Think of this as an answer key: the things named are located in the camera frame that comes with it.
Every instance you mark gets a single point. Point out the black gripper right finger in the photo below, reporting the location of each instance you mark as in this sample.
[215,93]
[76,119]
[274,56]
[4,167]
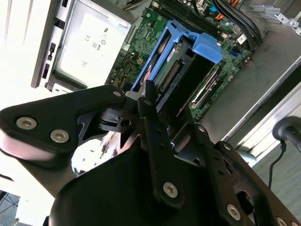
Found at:
[221,169]

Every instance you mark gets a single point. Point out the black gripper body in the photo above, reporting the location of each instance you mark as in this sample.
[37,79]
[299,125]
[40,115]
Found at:
[113,188]

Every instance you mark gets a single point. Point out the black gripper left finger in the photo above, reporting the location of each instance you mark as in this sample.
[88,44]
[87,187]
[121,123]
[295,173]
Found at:
[58,110]

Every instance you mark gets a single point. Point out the hard disk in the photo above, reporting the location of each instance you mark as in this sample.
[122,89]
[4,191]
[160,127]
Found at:
[207,44]

